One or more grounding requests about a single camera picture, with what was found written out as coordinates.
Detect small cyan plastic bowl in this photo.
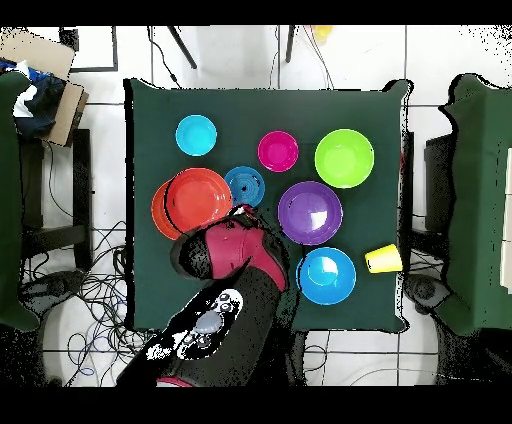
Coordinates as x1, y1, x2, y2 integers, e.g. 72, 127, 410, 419
175, 114, 219, 157

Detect green covered side table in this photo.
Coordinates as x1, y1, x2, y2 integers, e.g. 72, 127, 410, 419
0, 70, 41, 333
435, 73, 512, 337

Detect large green plastic bowl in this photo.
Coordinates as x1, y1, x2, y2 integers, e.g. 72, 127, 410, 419
314, 128, 376, 189

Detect dark green tablecloth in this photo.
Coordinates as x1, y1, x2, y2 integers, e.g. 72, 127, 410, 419
123, 77, 413, 335

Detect large blue plastic bowl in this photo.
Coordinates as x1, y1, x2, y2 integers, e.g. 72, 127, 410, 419
296, 246, 357, 307

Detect black bench frame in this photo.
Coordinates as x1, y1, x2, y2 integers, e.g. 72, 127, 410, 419
19, 127, 96, 271
398, 131, 457, 259

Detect black tripod leg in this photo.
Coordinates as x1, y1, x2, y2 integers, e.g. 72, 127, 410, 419
283, 25, 298, 65
166, 25, 199, 71

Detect orange plastic bowl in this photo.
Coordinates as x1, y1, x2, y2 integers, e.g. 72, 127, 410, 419
166, 167, 234, 238
151, 177, 187, 243

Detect yellow plastic cup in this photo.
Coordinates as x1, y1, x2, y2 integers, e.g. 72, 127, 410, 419
364, 243, 404, 275

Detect small dark blue bowl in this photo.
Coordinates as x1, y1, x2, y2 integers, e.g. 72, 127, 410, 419
223, 165, 267, 210

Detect black equipment base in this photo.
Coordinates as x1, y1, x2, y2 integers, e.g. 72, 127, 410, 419
19, 270, 88, 304
402, 270, 451, 315

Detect purple plastic bowl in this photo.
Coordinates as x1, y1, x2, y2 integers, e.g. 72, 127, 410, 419
277, 180, 345, 247

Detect tangled black floor cables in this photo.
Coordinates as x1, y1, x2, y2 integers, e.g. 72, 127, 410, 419
23, 219, 161, 379

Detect blue and white cloth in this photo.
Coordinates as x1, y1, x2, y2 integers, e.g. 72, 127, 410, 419
11, 62, 67, 139

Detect cardboard box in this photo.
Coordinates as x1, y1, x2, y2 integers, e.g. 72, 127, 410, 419
0, 30, 91, 148

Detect small yellow object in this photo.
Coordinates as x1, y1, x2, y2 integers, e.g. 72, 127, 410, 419
311, 25, 334, 45

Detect pink plastic bowl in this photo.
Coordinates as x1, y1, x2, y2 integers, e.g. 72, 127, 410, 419
257, 130, 301, 173

